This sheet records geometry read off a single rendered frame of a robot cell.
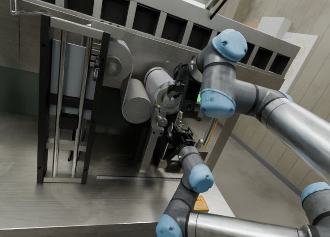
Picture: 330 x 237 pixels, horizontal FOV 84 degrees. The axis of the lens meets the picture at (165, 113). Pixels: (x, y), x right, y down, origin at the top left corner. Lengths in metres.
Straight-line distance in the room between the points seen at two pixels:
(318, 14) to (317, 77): 0.91
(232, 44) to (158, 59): 0.65
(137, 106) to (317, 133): 0.58
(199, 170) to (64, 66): 0.49
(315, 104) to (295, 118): 2.88
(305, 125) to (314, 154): 0.05
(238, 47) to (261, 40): 0.87
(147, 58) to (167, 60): 0.11
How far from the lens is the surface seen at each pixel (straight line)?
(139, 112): 0.77
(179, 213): 0.58
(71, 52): 0.60
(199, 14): 1.10
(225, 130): 1.67
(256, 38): 1.30
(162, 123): 0.71
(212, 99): 0.40
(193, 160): 0.62
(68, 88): 0.63
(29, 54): 1.09
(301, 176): 3.36
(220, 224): 0.54
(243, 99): 0.43
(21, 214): 0.74
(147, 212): 0.75
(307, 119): 0.40
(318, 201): 0.64
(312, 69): 3.40
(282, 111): 0.42
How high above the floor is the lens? 1.48
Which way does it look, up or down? 22 degrees down
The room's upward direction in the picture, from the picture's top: 18 degrees clockwise
